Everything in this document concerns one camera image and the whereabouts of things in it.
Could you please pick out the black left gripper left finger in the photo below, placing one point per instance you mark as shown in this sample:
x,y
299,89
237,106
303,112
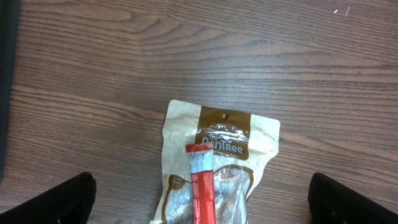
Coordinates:
x,y
70,202

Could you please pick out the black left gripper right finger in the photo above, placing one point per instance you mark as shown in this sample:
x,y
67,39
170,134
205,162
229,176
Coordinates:
x,y
332,202

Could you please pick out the brown white snack pouch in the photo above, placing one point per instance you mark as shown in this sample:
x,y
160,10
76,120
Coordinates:
x,y
238,144

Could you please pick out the red stick packet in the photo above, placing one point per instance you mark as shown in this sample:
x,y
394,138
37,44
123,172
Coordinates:
x,y
203,193

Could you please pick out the grey plastic shopping basket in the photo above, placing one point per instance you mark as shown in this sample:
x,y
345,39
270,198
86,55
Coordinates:
x,y
9,21

